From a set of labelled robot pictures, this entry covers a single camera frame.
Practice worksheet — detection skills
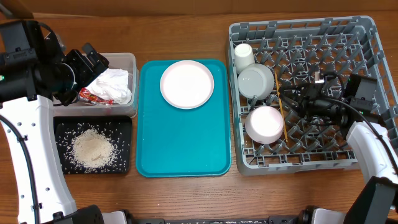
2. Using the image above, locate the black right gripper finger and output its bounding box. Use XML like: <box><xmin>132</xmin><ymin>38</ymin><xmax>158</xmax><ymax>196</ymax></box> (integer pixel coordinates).
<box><xmin>279</xmin><ymin>95</ymin><xmax>300</xmax><ymax>112</ymax></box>
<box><xmin>278</xmin><ymin>83</ymin><xmax>307</xmax><ymax>93</ymax></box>

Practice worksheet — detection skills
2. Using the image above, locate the wooden chopstick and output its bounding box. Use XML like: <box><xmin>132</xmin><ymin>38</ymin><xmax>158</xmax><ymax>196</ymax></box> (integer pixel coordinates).
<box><xmin>274</xmin><ymin>72</ymin><xmax>289</xmax><ymax>143</ymax></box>

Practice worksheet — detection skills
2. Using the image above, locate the red sauce packet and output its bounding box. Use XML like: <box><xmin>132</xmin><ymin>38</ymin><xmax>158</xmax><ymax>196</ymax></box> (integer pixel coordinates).
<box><xmin>79</xmin><ymin>88</ymin><xmax>114</xmax><ymax>105</ymax></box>

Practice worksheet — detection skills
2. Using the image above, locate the white napkin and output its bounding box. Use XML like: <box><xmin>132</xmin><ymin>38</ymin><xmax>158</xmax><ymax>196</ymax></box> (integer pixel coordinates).
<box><xmin>86</xmin><ymin>68</ymin><xmax>132</xmax><ymax>105</ymax></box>

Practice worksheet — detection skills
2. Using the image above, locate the pink shallow bowl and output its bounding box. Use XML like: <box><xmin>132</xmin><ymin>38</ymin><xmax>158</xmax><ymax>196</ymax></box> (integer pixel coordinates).
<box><xmin>244</xmin><ymin>106</ymin><xmax>284</xmax><ymax>144</ymax></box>

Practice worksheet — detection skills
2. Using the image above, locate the grey white bowl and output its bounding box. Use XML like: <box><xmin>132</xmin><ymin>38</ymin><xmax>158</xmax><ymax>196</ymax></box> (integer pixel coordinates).
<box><xmin>238</xmin><ymin>63</ymin><xmax>275</xmax><ymax>100</ymax></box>

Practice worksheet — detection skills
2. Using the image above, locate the white cup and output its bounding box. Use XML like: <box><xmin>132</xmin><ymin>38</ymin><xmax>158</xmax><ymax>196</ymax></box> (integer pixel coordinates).
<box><xmin>234</xmin><ymin>44</ymin><xmax>255</xmax><ymax>74</ymax></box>

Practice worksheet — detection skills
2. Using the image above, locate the white rice pile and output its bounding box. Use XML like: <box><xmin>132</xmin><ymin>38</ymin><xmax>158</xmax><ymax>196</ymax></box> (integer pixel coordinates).
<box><xmin>60</xmin><ymin>123</ymin><xmax>127</xmax><ymax>174</ymax></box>

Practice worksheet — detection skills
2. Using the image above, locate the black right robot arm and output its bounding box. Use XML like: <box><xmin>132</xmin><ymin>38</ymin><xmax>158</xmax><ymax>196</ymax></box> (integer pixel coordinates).
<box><xmin>278</xmin><ymin>72</ymin><xmax>397</xmax><ymax>223</ymax></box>

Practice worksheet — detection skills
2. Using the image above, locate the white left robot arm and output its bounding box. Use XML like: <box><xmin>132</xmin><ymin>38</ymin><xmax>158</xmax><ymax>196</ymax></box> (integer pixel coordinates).
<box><xmin>1</xmin><ymin>20</ymin><xmax>134</xmax><ymax>223</ymax></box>

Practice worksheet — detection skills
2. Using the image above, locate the grey dishwasher rack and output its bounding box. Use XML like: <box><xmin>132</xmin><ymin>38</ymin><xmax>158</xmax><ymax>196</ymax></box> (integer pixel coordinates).
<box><xmin>227</xmin><ymin>16</ymin><xmax>397</xmax><ymax>175</ymax></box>

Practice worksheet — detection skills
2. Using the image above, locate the clear plastic bin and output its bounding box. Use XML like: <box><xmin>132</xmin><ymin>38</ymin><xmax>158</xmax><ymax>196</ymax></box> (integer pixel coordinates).
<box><xmin>54</xmin><ymin>53</ymin><xmax>139</xmax><ymax>118</ymax></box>

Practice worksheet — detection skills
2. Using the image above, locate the black tray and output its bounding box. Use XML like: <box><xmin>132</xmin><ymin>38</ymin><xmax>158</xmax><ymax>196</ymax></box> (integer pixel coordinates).
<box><xmin>53</xmin><ymin>115</ymin><xmax>132</xmax><ymax>175</ymax></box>

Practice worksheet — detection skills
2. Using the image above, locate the pink plate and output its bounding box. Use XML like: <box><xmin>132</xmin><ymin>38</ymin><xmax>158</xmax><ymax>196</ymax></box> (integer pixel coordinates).
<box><xmin>160</xmin><ymin>60</ymin><xmax>215</xmax><ymax>110</ymax></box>

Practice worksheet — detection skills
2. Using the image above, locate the teal serving tray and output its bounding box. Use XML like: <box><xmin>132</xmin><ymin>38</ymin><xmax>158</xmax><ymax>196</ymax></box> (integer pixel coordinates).
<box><xmin>136</xmin><ymin>59</ymin><xmax>232</xmax><ymax>177</ymax></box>

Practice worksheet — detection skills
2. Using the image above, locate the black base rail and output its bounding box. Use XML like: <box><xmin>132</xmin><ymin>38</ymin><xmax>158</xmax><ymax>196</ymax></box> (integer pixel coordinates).
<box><xmin>136</xmin><ymin>215</ymin><xmax>298</xmax><ymax>224</ymax></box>

